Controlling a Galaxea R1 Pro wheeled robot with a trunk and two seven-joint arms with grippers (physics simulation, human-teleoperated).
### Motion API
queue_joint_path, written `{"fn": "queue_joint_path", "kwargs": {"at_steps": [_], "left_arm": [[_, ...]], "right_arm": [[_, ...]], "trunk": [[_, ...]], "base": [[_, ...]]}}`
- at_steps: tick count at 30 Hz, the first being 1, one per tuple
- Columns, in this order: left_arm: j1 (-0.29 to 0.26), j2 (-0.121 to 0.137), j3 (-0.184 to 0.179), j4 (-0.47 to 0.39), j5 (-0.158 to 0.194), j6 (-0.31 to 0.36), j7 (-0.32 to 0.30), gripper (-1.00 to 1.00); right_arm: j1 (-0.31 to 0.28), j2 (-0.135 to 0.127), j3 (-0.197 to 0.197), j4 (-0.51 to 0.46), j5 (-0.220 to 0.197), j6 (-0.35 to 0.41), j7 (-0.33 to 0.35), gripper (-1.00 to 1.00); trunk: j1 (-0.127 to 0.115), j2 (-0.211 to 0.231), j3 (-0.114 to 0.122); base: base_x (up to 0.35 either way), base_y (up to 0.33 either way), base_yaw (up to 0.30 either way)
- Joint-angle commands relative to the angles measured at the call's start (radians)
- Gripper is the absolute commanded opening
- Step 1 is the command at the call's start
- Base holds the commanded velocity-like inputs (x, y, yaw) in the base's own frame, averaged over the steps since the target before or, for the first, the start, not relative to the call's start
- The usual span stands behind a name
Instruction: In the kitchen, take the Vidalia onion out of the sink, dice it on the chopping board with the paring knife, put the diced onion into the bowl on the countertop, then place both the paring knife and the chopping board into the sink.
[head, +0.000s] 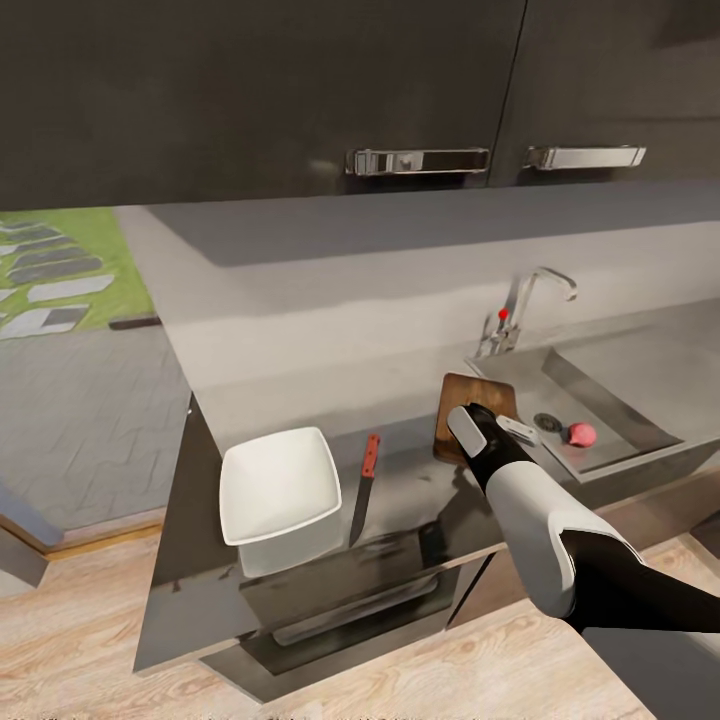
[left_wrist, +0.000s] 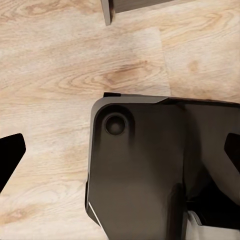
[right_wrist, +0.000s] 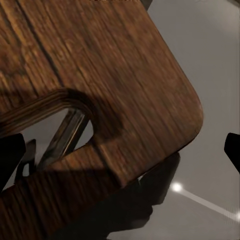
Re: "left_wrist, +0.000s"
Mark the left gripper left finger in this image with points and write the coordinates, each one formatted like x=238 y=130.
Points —
x=12 y=149

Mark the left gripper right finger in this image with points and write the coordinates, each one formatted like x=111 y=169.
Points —
x=232 y=149

